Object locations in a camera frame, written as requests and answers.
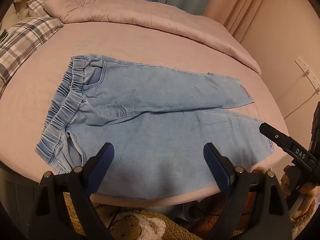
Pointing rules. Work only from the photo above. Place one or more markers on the bed with pink sheet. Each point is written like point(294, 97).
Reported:
point(47, 80)

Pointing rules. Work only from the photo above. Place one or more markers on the pink quilted comforter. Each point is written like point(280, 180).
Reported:
point(125, 12)

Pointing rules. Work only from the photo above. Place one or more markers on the light blue denim pants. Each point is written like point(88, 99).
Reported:
point(150, 135)

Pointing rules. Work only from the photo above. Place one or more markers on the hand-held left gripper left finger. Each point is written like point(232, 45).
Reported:
point(109, 153)

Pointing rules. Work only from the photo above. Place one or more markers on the large plaid pillow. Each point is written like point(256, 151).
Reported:
point(22, 38)

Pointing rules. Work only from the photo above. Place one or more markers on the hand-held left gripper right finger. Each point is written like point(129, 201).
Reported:
point(212, 159)

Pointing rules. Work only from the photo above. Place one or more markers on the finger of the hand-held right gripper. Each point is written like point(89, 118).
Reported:
point(280, 137)

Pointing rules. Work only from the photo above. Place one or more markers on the small plaid pillow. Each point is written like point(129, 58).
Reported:
point(37, 5)

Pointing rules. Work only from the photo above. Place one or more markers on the white power strip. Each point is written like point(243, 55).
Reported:
point(308, 71)

